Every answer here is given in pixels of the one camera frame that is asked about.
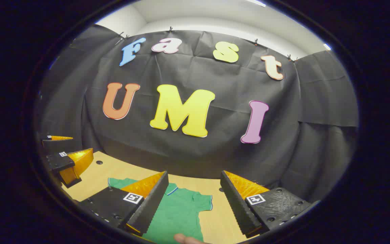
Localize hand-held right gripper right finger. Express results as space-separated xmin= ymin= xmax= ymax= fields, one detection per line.
xmin=220 ymin=170 xmax=320 ymax=238

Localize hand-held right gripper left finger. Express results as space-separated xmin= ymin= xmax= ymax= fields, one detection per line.
xmin=78 ymin=171 xmax=169 ymax=237

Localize black backdrop cloth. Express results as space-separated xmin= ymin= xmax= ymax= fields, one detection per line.
xmin=36 ymin=24 xmax=360 ymax=204

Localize green T-shirt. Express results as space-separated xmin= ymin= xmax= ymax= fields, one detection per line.
xmin=108 ymin=178 xmax=213 ymax=244

